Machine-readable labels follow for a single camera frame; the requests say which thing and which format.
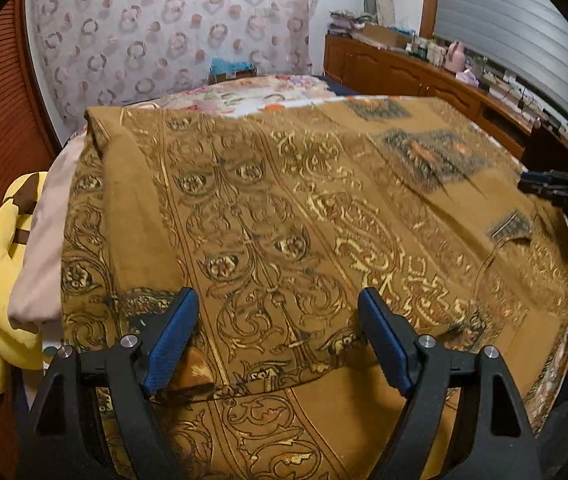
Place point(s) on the pink teapot figure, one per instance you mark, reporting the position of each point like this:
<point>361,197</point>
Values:
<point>455,57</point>

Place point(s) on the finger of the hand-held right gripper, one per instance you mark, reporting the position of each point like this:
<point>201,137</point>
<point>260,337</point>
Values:
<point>551,177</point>
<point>559,194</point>

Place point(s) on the circle pattern curtain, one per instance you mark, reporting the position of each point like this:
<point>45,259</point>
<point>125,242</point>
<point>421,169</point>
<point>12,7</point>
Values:
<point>163,25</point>

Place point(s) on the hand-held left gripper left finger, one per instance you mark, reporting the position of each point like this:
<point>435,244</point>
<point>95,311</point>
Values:
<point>171,345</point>

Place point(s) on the grey window blind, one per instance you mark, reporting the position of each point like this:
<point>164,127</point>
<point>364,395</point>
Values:
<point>514,20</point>

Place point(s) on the stack of folded clothes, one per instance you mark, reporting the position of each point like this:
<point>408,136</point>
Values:
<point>346,22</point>

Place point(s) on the pink pillow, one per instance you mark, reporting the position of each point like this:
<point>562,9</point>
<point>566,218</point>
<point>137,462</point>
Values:
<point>43,240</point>

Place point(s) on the floral blanket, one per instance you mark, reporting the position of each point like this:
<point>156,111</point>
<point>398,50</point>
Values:
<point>244,95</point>

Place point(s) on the wooden sideboard cabinet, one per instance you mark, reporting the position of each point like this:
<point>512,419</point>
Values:
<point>389,70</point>

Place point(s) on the green round fan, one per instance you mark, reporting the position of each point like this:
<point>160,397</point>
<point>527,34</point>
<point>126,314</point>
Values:
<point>370,7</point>

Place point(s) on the brown patterned shirt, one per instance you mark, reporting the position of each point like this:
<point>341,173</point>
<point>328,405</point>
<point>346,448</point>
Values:
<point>289,210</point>

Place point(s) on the navy bed sheet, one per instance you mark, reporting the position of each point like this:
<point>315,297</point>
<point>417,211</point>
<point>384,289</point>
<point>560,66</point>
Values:
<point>339,87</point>

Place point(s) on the orange fruit print sheet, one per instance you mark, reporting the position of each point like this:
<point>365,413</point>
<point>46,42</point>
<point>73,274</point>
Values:
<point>309,105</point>

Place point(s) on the box with blue cloth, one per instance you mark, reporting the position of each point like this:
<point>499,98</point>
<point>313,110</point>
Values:
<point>231,70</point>

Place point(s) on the row of cosmetic bottles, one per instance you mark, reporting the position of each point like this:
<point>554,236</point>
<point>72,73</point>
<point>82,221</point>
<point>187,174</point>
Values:
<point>426,50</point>

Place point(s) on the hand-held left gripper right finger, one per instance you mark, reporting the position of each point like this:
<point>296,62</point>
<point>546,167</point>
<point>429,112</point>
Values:
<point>384,345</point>

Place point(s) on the cardboard box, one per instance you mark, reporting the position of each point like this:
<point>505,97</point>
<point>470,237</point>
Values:
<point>384,35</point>

